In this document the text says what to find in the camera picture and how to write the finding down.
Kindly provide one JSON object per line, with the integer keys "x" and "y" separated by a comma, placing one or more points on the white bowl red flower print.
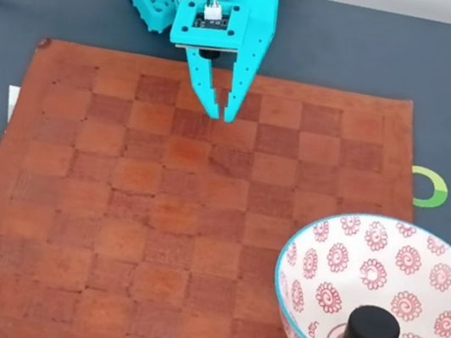
{"x": 386, "y": 267}

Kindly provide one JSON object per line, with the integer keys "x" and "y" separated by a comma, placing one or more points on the brown leather chessboard mat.
{"x": 117, "y": 203}

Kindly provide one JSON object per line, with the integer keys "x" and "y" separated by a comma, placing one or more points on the teal framed camera board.
{"x": 184, "y": 25}

